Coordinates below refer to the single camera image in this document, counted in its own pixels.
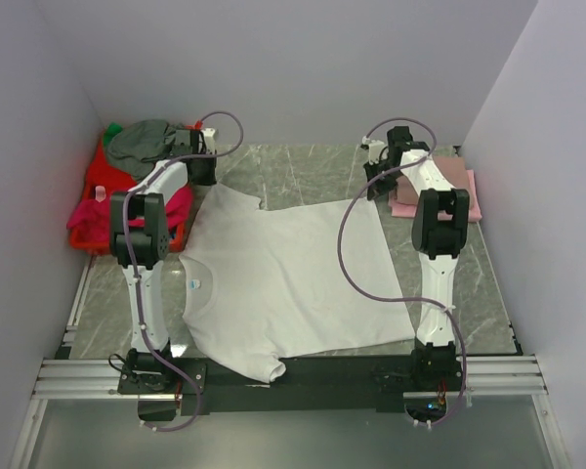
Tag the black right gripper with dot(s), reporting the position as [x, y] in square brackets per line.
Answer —
[380, 181]

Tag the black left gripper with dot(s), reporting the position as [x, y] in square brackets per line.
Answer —
[202, 171]

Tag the white t-shirt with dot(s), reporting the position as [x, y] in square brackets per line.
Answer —
[265, 286]

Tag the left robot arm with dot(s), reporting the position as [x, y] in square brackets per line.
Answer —
[139, 240]

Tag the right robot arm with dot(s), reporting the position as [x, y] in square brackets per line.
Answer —
[439, 233]

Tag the folded pink t-shirt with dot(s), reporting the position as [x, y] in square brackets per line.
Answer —
[471, 205]

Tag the folded tan t-shirt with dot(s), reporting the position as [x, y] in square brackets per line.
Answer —
[442, 173]

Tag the grey t-shirt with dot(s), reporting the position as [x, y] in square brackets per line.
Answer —
[137, 148]

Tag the green t-shirt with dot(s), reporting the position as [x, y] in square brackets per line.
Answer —
[110, 132]

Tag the red plastic bin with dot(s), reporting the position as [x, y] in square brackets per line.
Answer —
[177, 236]

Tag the red t-shirt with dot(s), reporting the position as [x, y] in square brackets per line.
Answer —
[100, 174]

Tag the magenta t-shirt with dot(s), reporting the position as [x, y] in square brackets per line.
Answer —
[90, 219]

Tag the black base beam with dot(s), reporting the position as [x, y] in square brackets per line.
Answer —
[382, 383]

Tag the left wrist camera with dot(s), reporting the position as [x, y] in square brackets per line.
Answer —
[207, 138]

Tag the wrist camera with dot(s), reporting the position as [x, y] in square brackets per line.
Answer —
[373, 148]
[207, 138]

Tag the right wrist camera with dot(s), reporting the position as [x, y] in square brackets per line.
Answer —
[373, 148]

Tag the aluminium rail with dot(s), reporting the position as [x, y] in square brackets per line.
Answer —
[76, 380]

